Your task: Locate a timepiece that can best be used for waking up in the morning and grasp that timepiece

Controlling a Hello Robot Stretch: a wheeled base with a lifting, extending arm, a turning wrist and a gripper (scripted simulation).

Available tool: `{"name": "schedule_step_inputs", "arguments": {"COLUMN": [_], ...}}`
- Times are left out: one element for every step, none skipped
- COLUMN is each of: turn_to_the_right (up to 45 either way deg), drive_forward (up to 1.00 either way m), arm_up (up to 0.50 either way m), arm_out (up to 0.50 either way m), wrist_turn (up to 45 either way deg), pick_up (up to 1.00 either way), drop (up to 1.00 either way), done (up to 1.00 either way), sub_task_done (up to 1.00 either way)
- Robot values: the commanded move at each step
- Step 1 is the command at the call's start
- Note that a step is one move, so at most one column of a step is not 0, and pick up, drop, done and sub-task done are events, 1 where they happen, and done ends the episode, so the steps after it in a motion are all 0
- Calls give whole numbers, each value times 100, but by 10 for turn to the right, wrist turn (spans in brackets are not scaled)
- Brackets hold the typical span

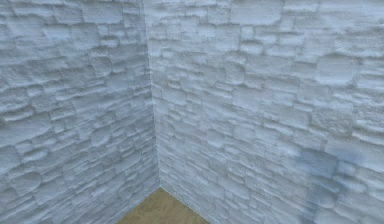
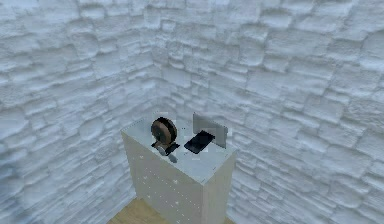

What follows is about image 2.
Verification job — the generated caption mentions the grey open laptop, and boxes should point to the grey open laptop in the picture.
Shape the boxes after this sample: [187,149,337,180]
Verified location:
[183,112,229,155]

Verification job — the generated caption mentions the brown round alarm clock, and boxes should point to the brown round alarm clock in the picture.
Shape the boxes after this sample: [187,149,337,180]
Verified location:
[150,116,181,157]

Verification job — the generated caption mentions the white chest of drawers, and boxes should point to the white chest of drawers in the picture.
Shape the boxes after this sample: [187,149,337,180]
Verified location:
[120,114,238,224]

